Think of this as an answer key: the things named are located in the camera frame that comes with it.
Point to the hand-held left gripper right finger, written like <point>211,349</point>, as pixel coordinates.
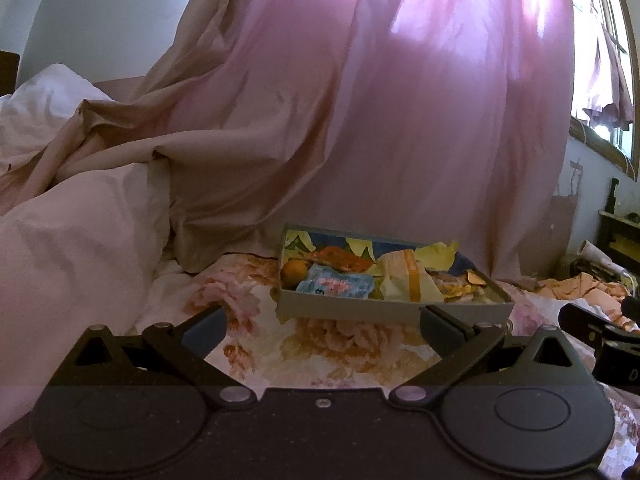
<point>437,332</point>

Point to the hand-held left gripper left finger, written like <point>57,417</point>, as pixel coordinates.
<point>202,332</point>

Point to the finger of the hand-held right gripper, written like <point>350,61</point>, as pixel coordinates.
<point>585,322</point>
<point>631,306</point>

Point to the clear rice cracker packet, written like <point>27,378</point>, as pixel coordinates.
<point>450,290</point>

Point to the grey box with floral lining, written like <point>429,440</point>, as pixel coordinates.
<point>390,312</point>

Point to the cream and orange bread packet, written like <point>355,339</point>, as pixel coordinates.
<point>405,280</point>

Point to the tangerine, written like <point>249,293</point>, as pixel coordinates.
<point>294,272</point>

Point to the light blue snack packet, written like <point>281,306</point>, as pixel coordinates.
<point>332,282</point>

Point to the orange snack packet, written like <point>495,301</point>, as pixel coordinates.
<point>345,257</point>

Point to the orange cloth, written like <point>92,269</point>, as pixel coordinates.
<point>590,285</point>

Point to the floral bedsheet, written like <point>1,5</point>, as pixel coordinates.
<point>260,340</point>

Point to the rolled white paper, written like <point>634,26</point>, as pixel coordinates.
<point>597,255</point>

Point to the dark desk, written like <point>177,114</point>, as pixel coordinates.
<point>622,235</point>

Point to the small black upright object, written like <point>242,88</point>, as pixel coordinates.
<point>613,195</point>

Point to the white duvet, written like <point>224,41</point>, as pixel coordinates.
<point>65,240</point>

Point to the pink curtain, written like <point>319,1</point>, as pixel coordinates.
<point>350,110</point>

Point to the hanging purple garment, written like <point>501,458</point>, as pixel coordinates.
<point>607,60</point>

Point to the wooden headboard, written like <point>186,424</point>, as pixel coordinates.
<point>9,74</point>

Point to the wooden window frame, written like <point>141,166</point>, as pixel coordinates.
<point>605,147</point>

